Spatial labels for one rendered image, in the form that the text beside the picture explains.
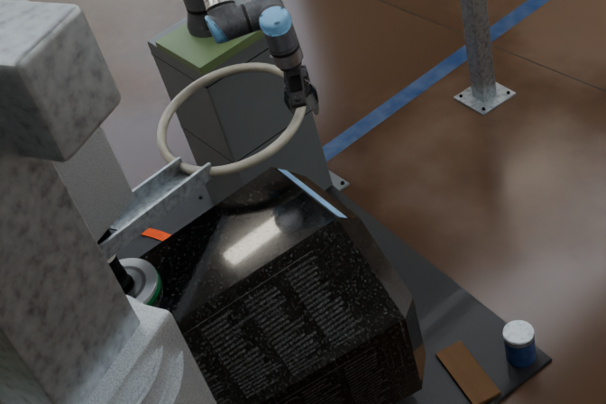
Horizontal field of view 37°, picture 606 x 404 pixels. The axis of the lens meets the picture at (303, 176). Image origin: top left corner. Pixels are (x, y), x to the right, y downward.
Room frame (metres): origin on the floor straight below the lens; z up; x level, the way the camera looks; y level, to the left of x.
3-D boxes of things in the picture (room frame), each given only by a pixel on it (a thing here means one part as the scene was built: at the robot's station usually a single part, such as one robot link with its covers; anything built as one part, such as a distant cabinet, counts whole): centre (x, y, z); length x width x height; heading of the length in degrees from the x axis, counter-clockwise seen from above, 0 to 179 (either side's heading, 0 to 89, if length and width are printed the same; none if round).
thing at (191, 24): (2.99, 0.16, 0.93); 0.19 x 0.19 x 0.10
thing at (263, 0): (2.39, -0.04, 1.20); 0.12 x 0.12 x 0.09; 3
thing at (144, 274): (1.80, 0.57, 0.85); 0.21 x 0.21 x 0.01
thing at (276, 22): (2.28, -0.06, 1.19); 0.10 x 0.09 x 0.12; 3
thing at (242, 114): (2.99, 0.15, 0.43); 0.50 x 0.50 x 0.85; 28
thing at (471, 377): (1.78, -0.33, 0.02); 0.25 x 0.10 x 0.01; 13
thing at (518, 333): (1.79, -0.52, 0.08); 0.10 x 0.10 x 0.13
